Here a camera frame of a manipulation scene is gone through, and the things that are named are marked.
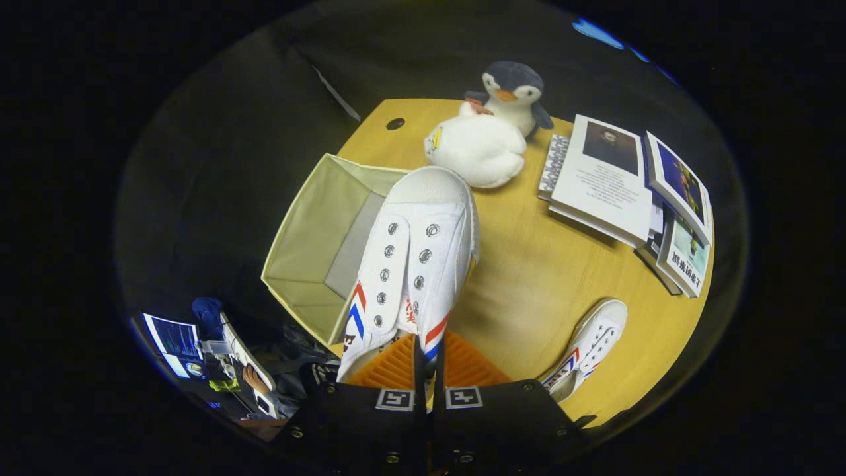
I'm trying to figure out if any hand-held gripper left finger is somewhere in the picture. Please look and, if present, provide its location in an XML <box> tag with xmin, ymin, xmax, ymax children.
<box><xmin>274</xmin><ymin>334</ymin><xmax>427</xmax><ymax>476</ymax></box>

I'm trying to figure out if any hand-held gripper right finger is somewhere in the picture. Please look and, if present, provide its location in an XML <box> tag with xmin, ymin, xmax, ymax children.
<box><xmin>433</xmin><ymin>331</ymin><xmax>589</xmax><ymax>476</ymax></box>

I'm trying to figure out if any white striped canvas shoe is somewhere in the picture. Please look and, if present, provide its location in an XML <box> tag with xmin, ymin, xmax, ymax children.
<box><xmin>541</xmin><ymin>299</ymin><xmax>629</xmax><ymax>404</ymax></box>
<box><xmin>336</xmin><ymin>165</ymin><xmax>480</xmax><ymax>384</ymax></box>

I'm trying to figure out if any beige fabric storage box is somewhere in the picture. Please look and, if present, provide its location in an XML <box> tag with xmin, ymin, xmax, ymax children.
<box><xmin>261</xmin><ymin>153</ymin><xmax>414</xmax><ymax>348</ymax></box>

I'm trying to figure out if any dark bag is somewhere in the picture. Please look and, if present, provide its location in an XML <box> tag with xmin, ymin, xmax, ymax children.
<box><xmin>268</xmin><ymin>321</ymin><xmax>341</xmax><ymax>404</ymax></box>

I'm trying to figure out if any blue cloth bundle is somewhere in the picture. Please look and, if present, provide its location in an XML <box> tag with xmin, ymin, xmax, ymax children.
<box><xmin>191</xmin><ymin>297</ymin><xmax>225</xmax><ymax>341</ymax></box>

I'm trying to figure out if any white duck plush toy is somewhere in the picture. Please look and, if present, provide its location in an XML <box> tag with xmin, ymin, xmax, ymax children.
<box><xmin>424</xmin><ymin>102</ymin><xmax>527</xmax><ymax>190</ymax></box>

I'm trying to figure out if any dark cover book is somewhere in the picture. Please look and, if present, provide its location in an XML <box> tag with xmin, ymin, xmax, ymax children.
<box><xmin>634</xmin><ymin>241</ymin><xmax>683</xmax><ymax>296</ymax></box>

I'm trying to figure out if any black white patterned notebook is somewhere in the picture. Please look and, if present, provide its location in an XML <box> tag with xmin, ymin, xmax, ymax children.
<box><xmin>537</xmin><ymin>134</ymin><xmax>570</xmax><ymax>202</ymax></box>

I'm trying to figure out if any white portrait cover book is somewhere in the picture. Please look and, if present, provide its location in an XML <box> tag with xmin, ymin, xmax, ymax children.
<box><xmin>549</xmin><ymin>114</ymin><xmax>654</xmax><ymax>249</ymax></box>

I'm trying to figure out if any computer monitor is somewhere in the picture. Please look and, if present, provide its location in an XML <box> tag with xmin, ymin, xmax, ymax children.
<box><xmin>142</xmin><ymin>313</ymin><xmax>207</xmax><ymax>381</ymax></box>

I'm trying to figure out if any pale landscape cover book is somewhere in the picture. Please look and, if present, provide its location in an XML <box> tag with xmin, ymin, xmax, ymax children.
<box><xmin>656</xmin><ymin>215</ymin><xmax>711</xmax><ymax>299</ymax></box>

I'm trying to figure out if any grey penguin plush toy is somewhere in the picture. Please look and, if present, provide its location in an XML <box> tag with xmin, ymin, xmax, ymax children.
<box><xmin>465</xmin><ymin>61</ymin><xmax>555</xmax><ymax>138</ymax></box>

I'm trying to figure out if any thin grey pole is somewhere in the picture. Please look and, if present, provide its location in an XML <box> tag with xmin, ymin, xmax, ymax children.
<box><xmin>311</xmin><ymin>64</ymin><xmax>362</xmax><ymax>123</ymax></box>

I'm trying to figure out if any blue picture cover book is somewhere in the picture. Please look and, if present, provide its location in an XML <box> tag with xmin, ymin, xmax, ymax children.
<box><xmin>644</xmin><ymin>130</ymin><xmax>713</xmax><ymax>247</ymax></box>

